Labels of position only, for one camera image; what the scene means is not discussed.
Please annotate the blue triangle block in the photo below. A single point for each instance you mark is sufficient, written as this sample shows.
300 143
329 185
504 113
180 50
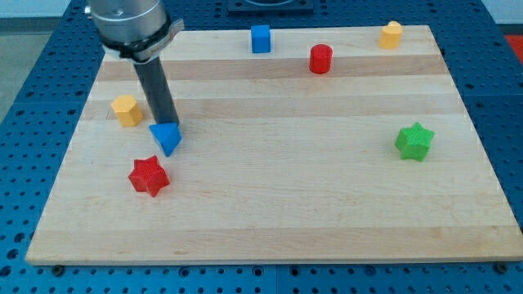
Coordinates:
167 135

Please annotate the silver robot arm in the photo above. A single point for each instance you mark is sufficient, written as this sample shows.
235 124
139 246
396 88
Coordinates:
135 30

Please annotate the red star block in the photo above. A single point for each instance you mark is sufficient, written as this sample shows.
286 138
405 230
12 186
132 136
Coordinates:
148 176

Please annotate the green star block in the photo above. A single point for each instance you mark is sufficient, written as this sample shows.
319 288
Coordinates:
414 142

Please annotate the wooden board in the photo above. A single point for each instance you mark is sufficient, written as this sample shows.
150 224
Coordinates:
281 165

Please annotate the red cylinder block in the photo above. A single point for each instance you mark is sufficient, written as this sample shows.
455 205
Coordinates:
320 59

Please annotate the blue cube block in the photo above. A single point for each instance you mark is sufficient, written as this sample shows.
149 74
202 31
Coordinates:
260 38

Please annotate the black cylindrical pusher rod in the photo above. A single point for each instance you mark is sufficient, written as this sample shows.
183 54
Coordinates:
157 92

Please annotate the yellow hexagon block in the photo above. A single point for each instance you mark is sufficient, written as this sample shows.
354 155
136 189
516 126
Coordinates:
127 111

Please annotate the yellow heart block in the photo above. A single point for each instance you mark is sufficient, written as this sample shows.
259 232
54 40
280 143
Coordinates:
390 35

